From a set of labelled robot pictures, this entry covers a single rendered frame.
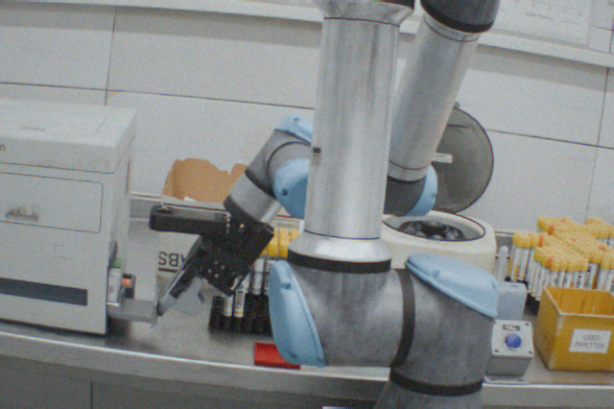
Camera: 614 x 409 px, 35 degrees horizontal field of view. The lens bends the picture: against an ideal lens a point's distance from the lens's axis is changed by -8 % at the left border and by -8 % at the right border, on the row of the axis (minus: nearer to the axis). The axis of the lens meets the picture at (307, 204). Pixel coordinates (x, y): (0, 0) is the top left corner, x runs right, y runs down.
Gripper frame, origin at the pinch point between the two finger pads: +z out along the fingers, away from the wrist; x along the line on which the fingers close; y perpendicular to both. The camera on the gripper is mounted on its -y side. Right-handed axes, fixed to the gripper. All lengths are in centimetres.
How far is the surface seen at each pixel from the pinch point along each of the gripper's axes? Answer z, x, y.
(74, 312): 7.4, -4.4, -10.6
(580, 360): -31, -2, 60
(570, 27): -77, 59, 42
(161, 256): 1.7, 25.2, -1.3
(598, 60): -76, 56, 50
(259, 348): -3.9, -1.8, 15.7
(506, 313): -28, 7, 47
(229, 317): -3.3, 4.6, 10.5
